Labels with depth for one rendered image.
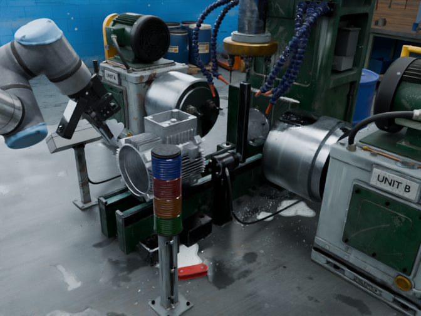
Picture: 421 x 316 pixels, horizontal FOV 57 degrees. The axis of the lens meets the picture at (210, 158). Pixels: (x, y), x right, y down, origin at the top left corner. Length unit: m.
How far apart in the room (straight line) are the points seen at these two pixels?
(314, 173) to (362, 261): 0.25
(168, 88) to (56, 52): 0.62
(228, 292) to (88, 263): 0.39
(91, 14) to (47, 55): 6.00
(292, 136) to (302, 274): 0.38
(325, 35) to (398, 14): 5.35
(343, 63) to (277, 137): 0.50
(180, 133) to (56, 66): 0.38
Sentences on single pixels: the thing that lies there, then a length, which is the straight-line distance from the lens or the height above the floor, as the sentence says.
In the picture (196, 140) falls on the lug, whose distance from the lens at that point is 1.14.
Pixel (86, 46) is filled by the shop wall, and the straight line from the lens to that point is 6.97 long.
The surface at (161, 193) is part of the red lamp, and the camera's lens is 0.78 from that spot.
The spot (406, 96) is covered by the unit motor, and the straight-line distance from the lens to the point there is 0.97.
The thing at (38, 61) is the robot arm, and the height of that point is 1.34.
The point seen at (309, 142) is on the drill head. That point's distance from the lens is 1.08.
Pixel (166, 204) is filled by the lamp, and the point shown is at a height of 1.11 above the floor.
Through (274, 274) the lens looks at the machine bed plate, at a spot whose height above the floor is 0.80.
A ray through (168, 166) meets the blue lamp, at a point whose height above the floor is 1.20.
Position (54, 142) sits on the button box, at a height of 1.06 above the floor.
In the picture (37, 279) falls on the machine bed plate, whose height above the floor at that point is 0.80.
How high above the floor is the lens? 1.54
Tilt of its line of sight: 26 degrees down
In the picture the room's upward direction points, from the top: 1 degrees clockwise
